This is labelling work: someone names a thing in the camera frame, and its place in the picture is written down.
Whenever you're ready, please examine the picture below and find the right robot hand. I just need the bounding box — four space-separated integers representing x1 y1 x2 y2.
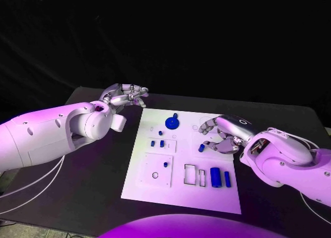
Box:
197 115 259 155

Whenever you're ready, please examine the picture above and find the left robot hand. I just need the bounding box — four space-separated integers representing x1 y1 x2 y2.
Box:
99 83 149 114

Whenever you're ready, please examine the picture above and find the white task board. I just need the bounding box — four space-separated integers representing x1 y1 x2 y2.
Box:
119 108 241 215

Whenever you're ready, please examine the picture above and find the blue gear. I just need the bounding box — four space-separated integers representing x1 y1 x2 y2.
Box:
164 113 179 130

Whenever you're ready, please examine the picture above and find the thick blue cylinder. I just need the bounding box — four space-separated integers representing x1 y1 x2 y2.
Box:
210 167 221 188

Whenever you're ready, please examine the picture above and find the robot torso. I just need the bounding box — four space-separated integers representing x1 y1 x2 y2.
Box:
97 213 289 238

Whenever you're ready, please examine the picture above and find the white cable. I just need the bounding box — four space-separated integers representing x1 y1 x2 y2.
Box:
0 155 66 201
283 132 321 150
299 191 331 229
0 157 66 217

